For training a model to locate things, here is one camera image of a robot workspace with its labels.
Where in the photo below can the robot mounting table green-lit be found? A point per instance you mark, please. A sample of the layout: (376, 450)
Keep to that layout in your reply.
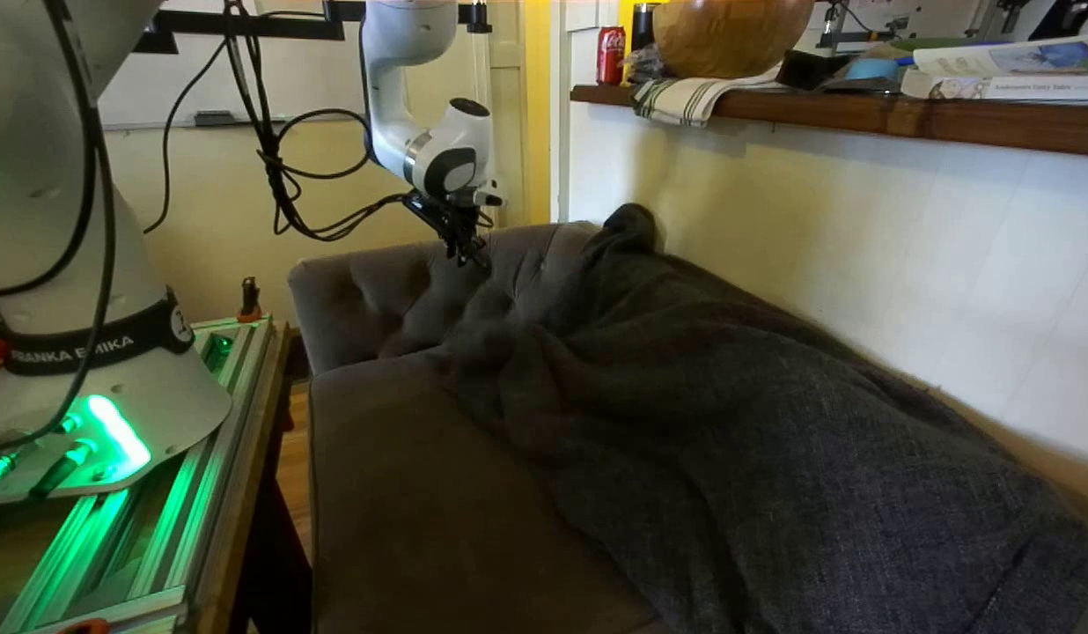
(170, 552)

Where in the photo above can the wooden counter shelf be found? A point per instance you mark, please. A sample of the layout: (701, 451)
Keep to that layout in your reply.
(998, 124)

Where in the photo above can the paper magazine on counter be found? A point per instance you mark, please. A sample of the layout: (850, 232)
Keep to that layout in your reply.
(1009, 72)

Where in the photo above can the red soda can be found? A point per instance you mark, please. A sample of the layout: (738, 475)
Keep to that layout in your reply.
(610, 53)

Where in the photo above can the striped folded towel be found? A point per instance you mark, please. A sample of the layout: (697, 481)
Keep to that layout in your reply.
(693, 99)

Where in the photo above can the dark grey fleece blanket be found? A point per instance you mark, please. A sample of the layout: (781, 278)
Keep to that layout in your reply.
(748, 475)

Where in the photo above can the brown round bowl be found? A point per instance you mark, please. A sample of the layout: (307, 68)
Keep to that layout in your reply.
(727, 38)

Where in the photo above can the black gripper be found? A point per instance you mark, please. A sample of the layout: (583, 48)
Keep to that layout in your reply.
(461, 228)

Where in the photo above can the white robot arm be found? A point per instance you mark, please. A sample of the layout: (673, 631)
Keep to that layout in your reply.
(71, 265)

